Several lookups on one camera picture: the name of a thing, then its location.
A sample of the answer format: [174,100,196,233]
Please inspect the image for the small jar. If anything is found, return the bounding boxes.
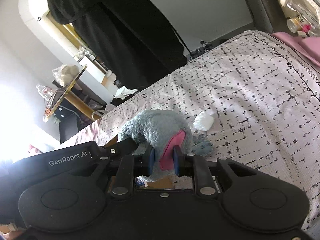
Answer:
[287,17,302,33]

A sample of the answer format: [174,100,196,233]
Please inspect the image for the pink pillow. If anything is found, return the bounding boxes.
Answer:
[272,31,320,67]

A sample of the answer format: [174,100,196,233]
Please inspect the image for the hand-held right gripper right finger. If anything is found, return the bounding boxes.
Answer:
[174,146,263,196]

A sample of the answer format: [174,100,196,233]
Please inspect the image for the clear plastic bottle white cap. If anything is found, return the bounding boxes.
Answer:
[278,0,313,13]

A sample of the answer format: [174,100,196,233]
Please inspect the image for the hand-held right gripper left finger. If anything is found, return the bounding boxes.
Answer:
[70,150,155,196]

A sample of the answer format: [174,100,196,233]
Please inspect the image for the white-capped plastic bottle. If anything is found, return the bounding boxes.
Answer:
[291,0,320,38]

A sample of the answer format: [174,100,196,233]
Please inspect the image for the black cabinet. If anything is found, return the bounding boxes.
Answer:
[54,105,83,144]

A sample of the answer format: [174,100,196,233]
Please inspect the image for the clear water bottle red label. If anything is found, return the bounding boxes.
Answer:
[36,84,54,101]

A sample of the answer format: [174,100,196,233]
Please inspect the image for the dark grey panel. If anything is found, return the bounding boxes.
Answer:
[236,0,284,34]

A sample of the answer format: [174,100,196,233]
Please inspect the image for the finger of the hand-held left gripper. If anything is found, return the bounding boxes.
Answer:
[107,138,141,159]

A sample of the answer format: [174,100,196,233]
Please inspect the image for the round gold-rimmed table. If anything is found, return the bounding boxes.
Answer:
[42,64,101,123]

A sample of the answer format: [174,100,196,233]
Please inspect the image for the patterned white bed cover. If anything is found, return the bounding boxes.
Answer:
[96,30,320,240]

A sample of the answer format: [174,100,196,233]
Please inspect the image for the white cloth on floor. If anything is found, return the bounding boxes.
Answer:
[114,86,139,99]

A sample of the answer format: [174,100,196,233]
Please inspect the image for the white fluffy toy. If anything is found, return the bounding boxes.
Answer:
[194,112,215,132]

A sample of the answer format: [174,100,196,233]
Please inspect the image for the plastic bag of buns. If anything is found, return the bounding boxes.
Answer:
[52,64,80,86]

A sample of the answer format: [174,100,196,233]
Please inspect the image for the pink satin blanket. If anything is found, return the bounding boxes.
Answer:
[74,121,101,146]

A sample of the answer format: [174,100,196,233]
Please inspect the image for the grey plush toy pink ear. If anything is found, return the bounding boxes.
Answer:
[117,109,214,183]

